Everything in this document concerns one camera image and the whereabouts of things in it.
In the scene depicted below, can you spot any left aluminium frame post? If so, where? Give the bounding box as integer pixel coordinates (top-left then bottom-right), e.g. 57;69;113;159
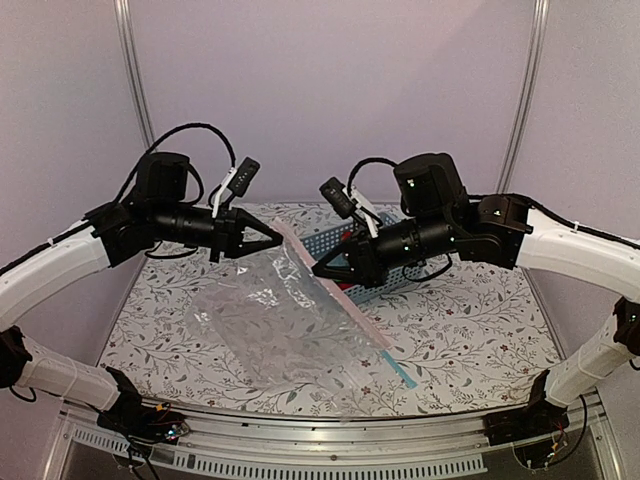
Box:
113;0;154;147

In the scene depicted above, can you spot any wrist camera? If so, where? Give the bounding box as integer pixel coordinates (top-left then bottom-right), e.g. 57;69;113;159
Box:
208;157;261;218
319;177;384;238

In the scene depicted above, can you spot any clear blue zipper bag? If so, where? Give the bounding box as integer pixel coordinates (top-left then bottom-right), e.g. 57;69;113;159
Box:
302;350;418;419

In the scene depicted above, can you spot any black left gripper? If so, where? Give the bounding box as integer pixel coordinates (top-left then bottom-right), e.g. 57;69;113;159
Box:
151;201;282;261

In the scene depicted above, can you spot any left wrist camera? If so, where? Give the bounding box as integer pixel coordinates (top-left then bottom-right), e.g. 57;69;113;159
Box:
208;157;261;218

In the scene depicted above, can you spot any light blue plastic basket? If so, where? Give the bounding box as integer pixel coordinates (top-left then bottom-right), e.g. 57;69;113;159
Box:
298;211;431;303

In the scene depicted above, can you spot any aluminium frame post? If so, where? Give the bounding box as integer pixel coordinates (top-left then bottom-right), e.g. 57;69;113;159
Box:
113;0;154;147
495;0;550;194

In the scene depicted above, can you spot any small circuit board with wires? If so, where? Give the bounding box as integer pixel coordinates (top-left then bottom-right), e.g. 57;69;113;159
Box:
148;402;191;443

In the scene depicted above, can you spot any front aluminium rail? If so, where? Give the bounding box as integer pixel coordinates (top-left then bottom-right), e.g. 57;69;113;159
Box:
45;394;626;479

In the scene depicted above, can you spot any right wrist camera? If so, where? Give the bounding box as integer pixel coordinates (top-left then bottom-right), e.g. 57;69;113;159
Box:
319;177;384;238

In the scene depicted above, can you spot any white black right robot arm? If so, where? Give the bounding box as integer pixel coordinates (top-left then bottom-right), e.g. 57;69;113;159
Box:
312;153;639;445

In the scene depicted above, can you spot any clear pink zipper bag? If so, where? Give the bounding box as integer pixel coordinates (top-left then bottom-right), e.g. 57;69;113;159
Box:
185;219;388;389

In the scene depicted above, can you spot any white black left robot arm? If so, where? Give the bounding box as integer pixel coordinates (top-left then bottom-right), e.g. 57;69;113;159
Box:
1;123;283;444

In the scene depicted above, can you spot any floral patterned table mat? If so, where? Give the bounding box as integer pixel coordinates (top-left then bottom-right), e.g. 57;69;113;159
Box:
100;204;559;418

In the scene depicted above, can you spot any red chili pepper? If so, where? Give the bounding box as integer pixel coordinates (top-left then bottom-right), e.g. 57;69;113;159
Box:
335;281;357;291

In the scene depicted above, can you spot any right aluminium frame post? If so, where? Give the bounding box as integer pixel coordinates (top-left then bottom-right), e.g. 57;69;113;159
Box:
495;0;550;194

